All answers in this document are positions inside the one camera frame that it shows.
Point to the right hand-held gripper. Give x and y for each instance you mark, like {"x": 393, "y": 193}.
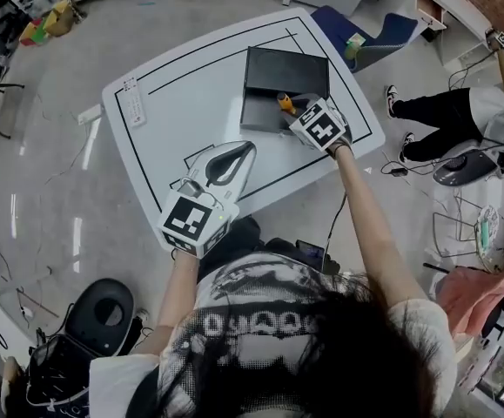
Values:
{"x": 319, "y": 126}

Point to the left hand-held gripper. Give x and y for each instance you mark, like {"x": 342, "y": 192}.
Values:
{"x": 188, "y": 220}

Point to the orange screwdriver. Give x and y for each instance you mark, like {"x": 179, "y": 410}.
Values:
{"x": 285, "y": 102}

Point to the black box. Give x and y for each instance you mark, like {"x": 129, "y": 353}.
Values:
{"x": 277, "y": 68}

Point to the person's left forearm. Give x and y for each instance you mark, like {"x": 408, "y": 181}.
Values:
{"x": 177, "y": 294}

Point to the person's right forearm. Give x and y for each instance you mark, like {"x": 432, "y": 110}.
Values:
{"x": 369, "y": 224}

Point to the red green yellow toy block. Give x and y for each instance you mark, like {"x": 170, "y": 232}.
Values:
{"x": 31, "y": 33}

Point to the white table with black lines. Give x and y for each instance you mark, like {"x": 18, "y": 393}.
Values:
{"x": 190, "y": 111}

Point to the person's black trousers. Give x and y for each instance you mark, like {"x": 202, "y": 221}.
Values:
{"x": 243, "y": 246}

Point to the white remote control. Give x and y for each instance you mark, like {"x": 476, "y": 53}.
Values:
{"x": 135, "y": 103}

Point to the blue chair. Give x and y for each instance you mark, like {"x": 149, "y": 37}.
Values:
{"x": 391, "y": 33}

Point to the white power strip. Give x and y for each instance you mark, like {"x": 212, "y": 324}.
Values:
{"x": 89, "y": 114}

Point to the grey oval device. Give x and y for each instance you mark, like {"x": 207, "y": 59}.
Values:
{"x": 460, "y": 168}

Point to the black and white printed t-shirt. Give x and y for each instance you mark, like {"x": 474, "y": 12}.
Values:
{"x": 256, "y": 346}

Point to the black oval device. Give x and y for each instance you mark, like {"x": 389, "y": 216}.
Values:
{"x": 86, "y": 320}

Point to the round patterned tray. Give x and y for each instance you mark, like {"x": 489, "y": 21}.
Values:
{"x": 495, "y": 237}

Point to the pink jacket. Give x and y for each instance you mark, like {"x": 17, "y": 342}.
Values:
{"x": 478, "y": 298}

